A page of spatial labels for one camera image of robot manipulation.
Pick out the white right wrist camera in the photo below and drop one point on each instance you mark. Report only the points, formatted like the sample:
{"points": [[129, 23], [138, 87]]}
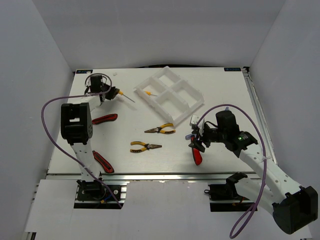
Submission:
{"points": [[195, 121]]}

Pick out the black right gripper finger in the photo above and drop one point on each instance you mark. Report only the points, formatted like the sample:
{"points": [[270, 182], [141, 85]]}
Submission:
{"points": [[198, 146], [195, 136]]}

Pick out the yellow pliers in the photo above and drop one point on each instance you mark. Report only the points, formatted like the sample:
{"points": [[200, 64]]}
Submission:
{"points": [[160, 129], [145, 146]]}

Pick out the yellow screwdriver short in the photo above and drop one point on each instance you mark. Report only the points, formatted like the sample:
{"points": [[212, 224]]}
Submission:
{"points": [[150, 94]]}

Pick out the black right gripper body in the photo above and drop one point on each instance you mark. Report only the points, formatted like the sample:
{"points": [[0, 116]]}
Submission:
{"points": [[209, 135]]}

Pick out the blue screwdriver horizontal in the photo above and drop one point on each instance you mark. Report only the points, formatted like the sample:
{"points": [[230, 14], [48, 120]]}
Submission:
{"points": [[189, 136]]}

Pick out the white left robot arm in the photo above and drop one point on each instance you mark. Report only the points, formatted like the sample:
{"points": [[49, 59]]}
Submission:
{"points": [[76, 125]]}

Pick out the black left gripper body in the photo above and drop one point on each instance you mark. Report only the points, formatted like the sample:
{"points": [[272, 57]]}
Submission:
{"points": [[110, 94]]}

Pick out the blue label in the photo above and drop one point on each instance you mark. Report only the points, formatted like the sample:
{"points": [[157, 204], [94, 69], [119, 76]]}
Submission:
{"points": [[84, 71], [232, 69]]}

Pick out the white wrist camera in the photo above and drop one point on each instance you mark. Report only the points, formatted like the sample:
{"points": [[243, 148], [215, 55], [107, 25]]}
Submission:
{"points": [[195, 121], [87, 90]]}

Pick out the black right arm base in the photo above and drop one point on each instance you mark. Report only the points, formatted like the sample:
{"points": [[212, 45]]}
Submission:
{"points": [[224, 197]]}

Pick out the blue label left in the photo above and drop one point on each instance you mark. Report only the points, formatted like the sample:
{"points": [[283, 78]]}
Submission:
{"points": [[84, 71]]}

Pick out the aluminium rail front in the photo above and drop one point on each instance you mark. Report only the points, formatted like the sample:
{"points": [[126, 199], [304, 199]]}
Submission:
{"points": [[154, 177]]}

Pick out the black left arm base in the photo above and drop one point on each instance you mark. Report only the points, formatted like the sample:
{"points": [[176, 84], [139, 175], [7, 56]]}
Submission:
{"points": [[94, 195]]}

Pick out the yellow pliers upper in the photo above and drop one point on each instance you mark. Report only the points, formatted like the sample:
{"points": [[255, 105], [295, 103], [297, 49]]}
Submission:
{"points": [[160, 129]]}

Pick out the blue label right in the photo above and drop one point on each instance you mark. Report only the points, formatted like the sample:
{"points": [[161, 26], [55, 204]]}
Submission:
{"points": [[232, 69]]}

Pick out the yellow screwdriver long shaft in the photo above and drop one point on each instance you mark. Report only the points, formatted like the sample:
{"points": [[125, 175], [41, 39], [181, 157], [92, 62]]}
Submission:
{"points": [[122, 94]]}

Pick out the yellow pliers lower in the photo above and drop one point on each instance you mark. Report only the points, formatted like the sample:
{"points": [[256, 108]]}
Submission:
{"points": [[145, 146]]}

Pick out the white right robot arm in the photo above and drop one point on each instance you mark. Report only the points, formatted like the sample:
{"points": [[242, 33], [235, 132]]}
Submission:
{"points": [[291, 205]]}

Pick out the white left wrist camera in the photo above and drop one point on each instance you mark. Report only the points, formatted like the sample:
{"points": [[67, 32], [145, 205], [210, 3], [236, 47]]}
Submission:
{"points": [[87, 90]]}

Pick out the white compartment organizer tray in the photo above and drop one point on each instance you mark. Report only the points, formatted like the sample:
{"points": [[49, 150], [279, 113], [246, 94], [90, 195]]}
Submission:
{"points": [[176, 98]]}

